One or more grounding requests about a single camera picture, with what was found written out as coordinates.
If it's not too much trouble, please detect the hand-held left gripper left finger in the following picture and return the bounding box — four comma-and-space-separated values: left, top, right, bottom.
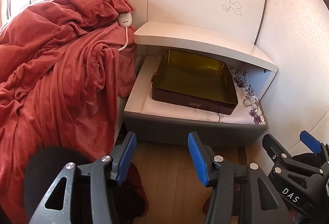
28, 132, 138, 224

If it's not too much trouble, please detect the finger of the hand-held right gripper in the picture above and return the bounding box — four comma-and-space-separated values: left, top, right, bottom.
299, 130, 329, 173
262, 134, 323, 181

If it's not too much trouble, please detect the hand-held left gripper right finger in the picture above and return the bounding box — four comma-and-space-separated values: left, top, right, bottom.
187, 132, 296, 224

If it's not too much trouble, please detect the brown metal tin box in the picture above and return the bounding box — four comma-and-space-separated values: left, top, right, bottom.
152, 49, 238, 115

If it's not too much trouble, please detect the dark red slipper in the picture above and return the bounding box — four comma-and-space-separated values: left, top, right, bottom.
121, 162, 149, 219

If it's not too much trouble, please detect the white floral embroidered cloth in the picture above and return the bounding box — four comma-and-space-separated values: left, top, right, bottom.
140, 56, 266, 125

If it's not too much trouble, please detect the red fleece blanket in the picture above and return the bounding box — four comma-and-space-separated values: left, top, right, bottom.
0, 0, 137, 224

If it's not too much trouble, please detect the white bedside nightstand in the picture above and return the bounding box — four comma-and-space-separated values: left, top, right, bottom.
123, 22, 279, 147

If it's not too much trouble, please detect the white blanket controller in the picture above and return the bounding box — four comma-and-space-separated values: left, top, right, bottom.
118, 12, 133, 27

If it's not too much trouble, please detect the white controller cable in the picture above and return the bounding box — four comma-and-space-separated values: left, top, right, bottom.
118, 26, 129, 51

